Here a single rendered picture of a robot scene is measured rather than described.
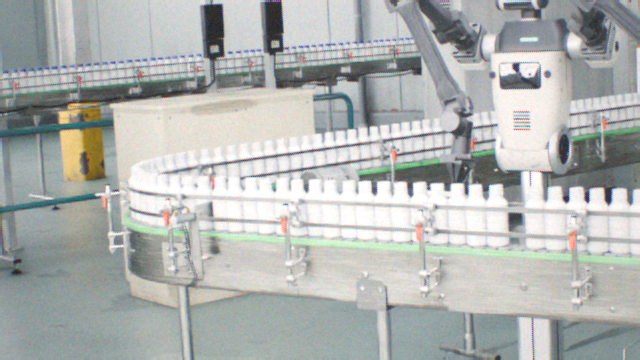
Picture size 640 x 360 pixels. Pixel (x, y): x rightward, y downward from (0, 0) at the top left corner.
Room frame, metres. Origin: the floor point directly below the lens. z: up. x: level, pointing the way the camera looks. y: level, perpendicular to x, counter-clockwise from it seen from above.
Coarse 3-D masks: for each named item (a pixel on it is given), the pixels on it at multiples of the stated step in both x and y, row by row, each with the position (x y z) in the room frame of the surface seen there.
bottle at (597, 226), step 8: (592, 192) 3.28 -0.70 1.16; (600, 192) 3.28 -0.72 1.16; (592, 200) 3.28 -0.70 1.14; (600, 200) 3.28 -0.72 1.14; (592, 208) 3.27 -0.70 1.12; (600, 208) 3.27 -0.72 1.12; (608, 208) 3.28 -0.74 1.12; (592, 216) 3.27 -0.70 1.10; (600, 216) 3.26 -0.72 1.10; (608, 216) 3.28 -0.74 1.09; (592, 224) 3.27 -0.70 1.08; (600, 224) 3.27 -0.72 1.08; (608, 224) 3.28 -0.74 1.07; (592, 232) 3.27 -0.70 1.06; (600, 232) 3.26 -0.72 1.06; (608, 232) 3.27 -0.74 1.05; (592, 248) 3.27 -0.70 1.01; (600, 248) 3.26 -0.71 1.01; (608, 248) 3.27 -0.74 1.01
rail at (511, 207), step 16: (448, 208) 3.51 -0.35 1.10; (464, 208) 3.48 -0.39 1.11; (480, 208) 3.45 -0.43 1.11; (496, 208) 3.42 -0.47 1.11; (512, 208) 3.40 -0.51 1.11; (528, 208) 3.37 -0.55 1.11; (272, 224) 3.85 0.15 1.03; (304, 224) 3.78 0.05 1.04; (320, 224) 3.75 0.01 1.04; (336, 224) 3.72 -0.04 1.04; (592, 240) 3.27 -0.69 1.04; (608, 240) 3.24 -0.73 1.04; (624, 240) 3.22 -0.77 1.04
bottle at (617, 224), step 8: (616, 192) 3.25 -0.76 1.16; (624, 192) 3.25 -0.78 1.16; (616, 200) 3.25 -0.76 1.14; (624, 200) 3.25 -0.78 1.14; (616, 208) 3.24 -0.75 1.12; (624, 208) 3.24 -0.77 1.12; (616, 216) 3.24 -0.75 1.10; (616, 224) 3.24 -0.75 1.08; (624, 224) 3.24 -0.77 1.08; (616, 232) 3.24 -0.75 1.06; (624, 232) 3.24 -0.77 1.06; (616, 248) 3.24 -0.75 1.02; (624, 248) 3.24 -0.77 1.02
